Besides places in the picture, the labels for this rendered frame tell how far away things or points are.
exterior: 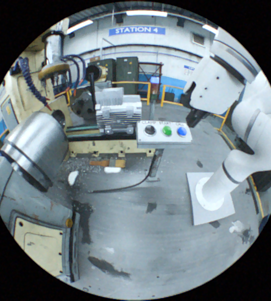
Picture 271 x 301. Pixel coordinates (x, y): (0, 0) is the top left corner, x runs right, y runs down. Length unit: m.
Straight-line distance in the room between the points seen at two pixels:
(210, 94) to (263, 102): 0.27
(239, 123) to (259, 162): 0.12
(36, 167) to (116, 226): 0.33
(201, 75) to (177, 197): 0.44
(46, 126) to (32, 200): 0.21
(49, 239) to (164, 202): 0.43
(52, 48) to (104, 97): 0.42
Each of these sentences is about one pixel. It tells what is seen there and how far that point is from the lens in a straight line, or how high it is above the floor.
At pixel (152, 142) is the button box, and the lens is 0.26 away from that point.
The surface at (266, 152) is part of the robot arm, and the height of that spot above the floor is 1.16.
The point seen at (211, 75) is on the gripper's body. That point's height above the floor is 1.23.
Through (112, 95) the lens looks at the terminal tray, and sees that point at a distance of 0.43.
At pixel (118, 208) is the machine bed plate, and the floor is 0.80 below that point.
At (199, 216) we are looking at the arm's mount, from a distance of 0.48.
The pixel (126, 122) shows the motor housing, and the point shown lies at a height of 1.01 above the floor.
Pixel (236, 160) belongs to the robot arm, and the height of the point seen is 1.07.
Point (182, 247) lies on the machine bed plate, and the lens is 0.46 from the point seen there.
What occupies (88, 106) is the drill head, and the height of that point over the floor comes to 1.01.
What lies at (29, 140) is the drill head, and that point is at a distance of 0.31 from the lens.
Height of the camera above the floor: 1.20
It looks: 44 degrees down
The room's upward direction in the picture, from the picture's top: 2 degrees clockwise
